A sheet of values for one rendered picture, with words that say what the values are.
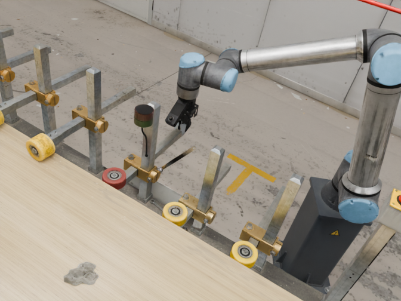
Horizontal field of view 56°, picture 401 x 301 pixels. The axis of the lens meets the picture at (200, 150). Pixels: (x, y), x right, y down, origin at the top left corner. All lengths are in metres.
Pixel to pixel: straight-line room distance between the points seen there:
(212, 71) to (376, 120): 0.59
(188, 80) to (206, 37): 2.89
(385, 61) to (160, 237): 0.87
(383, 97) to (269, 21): 2.64
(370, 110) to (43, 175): 1.11
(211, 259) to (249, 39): 3.15
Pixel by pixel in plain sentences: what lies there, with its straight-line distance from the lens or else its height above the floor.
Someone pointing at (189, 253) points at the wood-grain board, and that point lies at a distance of 1.12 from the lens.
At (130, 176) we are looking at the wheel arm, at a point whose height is 0.86.
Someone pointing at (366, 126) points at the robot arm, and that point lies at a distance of 1.43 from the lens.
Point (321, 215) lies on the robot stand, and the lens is 1.81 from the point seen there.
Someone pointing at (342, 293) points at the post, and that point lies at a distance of 1.32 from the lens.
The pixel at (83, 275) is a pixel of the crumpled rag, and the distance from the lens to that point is 1.07.
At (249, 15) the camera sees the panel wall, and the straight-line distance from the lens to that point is 3.97.
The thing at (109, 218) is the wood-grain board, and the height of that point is 0.90.
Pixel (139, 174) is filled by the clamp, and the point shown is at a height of 0.84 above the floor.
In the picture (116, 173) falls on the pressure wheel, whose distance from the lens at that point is 1.31.
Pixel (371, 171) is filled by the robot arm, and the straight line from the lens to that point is 1.54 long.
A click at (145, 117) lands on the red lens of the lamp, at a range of 1.16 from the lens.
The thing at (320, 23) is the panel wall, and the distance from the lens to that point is 3.72.
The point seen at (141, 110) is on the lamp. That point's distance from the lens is 1.17.
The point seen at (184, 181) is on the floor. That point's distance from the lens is 2.58.
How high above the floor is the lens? 1.82
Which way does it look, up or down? 40 degrees down
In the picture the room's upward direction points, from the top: 12 degrees clockwise
